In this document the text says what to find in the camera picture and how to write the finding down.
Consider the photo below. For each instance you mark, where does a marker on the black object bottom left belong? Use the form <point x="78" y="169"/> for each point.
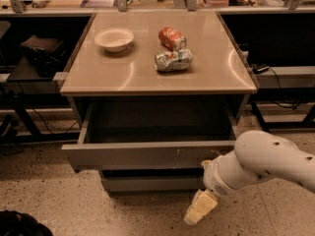
<point x="13" y="223"/>

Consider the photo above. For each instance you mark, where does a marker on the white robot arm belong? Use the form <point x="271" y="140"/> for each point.
<point x="257" y="157"/>

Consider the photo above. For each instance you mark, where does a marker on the grey top drawer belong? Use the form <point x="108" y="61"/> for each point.
<point x="141" y="135"/>

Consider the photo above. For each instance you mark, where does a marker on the white bowl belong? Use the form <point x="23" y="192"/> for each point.
<point x="114" y="40"/>

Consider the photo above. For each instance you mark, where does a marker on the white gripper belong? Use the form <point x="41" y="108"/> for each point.
<point x="213" y="181"/>

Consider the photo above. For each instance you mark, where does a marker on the grey cabinet with beige top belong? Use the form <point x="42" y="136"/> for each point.
<point x="216" y="71"/>

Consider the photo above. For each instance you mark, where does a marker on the black power adapter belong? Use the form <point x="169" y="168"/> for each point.
<point x="258" y="69"/>

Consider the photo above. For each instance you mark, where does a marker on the crumpled green white chip bag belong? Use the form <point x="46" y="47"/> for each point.
<point x="170" y="61"/>

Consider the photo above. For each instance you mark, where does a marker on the grey drawer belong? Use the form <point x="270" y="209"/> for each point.
<point x="151" y="180"/>
<point x="141" y="135"/>

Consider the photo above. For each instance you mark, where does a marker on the grey lower drawer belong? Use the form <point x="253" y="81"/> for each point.
<point x="151" y="180"/>

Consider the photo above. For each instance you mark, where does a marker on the black device on left shelf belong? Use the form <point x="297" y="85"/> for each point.
<point x="45" y="54"/>

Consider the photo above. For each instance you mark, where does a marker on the red soda can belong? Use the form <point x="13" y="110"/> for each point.
<point x="172" y="38"/>

